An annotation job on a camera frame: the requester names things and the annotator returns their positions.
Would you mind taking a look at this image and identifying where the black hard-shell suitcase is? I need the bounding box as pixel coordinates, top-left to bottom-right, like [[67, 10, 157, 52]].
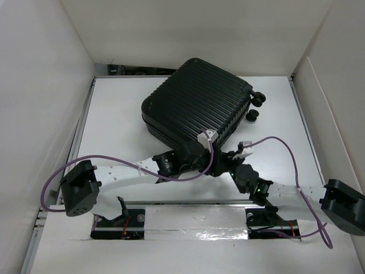
[[141, 58, 266, 150]]

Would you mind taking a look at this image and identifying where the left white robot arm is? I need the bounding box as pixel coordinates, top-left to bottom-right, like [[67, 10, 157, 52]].
[[60, 139, 214, 227]]

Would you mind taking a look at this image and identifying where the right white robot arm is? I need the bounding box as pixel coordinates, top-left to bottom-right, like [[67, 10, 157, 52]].
[[217, 151, 364, 236]]

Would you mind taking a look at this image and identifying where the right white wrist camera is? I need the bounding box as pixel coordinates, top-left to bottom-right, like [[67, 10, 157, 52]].
[[233, 141, 254, 160]]

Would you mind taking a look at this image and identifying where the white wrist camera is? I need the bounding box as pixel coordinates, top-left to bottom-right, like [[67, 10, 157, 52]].
[[197, 129, 219, 147], [233, 141, 254, 160]]

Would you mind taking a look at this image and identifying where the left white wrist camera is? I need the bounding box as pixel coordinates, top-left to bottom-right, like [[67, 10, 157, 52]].
[[197, 129, 219, 147]]

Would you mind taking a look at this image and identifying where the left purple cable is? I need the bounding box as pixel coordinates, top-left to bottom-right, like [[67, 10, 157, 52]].
[[42, 130, 219, 212]]

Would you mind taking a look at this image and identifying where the purple cable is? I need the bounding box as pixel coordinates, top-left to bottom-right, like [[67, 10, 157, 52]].
[[248, 136, 334, 249], [42, 130, 219, 212]]

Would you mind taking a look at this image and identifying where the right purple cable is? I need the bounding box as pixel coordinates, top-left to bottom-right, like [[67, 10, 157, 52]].
[[248, 136, 334, 249]]

